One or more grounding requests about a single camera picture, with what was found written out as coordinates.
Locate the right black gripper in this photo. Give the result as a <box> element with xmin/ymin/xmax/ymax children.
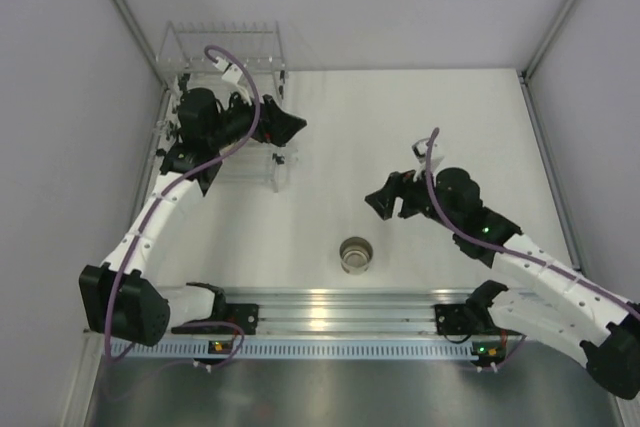
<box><xmin>366</xmin><ymin>161</ymin><xmax>461</xmax><ymax>232</ymax></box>

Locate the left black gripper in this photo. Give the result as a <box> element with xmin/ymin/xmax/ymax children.
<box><xmin>208</xmin><ymin>85</ymin><xmax>305</xmax><ymax>150</ymax></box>

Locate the steel cup front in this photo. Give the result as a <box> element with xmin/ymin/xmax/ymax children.
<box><xmin>339</xmin><ymin>236</ymin><xmax>373</xmax><ymax>275</ymax></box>

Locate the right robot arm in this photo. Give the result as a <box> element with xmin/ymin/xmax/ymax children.
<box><xmin>365</xmin><ymin>168</ymin><xmax>639</xmax><ymax>400</ymax></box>

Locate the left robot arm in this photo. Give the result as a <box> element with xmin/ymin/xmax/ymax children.
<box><xmin>79</xmin><ymin>87</ymin><xmax>307</xmax><ymax>346</ymax></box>

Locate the clear acrylic dish rack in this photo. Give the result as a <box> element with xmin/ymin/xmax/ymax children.
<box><xmin>149</xmin><ymin>23</ymin><xmax>301</xmax><ymax>197</ymax></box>

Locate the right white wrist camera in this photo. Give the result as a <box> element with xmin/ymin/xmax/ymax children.
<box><xmin>411</xmin><ymin>138</ymin><xmax>445</xmax><ymax>173</ymax></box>

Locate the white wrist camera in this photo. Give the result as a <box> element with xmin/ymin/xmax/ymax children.
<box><xmin>411</xmin><ymin>138</ymin><xmax>445</xmax><ymax>173</ymax></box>
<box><xmin>221</xmin><ymin>63</ymin><xmax>251</xmax><ymax>101</ymax></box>

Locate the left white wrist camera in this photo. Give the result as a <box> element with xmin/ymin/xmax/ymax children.
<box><xmin>221</xmin><ymin>63</ymin><xmax>251</xmax><ymax>101</ymax></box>

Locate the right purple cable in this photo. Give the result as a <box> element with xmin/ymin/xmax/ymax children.
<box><xmin>424</xmin><ymin>126</ymin><xmax>640</xmax><ymax>373</ymax></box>

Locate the purple cable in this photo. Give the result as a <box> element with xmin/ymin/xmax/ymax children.
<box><xmin>424</xmin><ymin>126</ymin><xmax>640</xmax><ymax>373</ymax></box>
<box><xmin>103</xmin><ymin>44</ymin><xmax>261</xmax><ymax>361</ymax></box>

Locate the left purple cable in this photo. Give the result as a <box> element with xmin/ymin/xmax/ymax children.
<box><xmin>103</xmin><ymin>44</ymin><xmax>261</xmax><ymax>361</ymax></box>

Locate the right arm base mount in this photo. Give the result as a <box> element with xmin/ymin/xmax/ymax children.
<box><xmin>434</xmin><ymin>303</ymin><xmax>480</xmax><ymax>337</ymax></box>

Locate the aluminium mounting rail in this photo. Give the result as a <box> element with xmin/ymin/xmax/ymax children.
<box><xmin>82</xmin><ymin>287</ymin><xmax>551</xmax><ymax>343</ymax></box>

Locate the white slotted cable duct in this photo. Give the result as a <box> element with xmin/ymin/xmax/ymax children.
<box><xmin>111</xmin><ymin>338</ymin><xmax>478</xmax><ymax>361</ymax></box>

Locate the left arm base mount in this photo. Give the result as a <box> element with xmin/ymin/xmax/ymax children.
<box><xmin>222</xmin><ymin>303</ymin><xmax>260</xmax><ymax>335</ymax></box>

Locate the left aluminium frame post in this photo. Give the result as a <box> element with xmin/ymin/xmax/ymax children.
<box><xmin>110</xmin><ymin>0</ymin><xmax>169</xmax><ymax>90</ymax></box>

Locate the aluminium frame post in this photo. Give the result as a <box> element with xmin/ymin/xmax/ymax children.
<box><xmin>110</xmin><ymin>0</ymin><xmax>169</xmax><ymax>90</ymax></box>
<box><xmin>519</xmin><ymin>0</ymin><xmax>581</xmax><ymax>84</ymax></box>

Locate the right aluminium frame post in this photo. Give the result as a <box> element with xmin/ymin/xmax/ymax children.
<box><xmin>519</xmin><ymin>0</ymin><xmax>581</xmax><ymax>84</ymax></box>

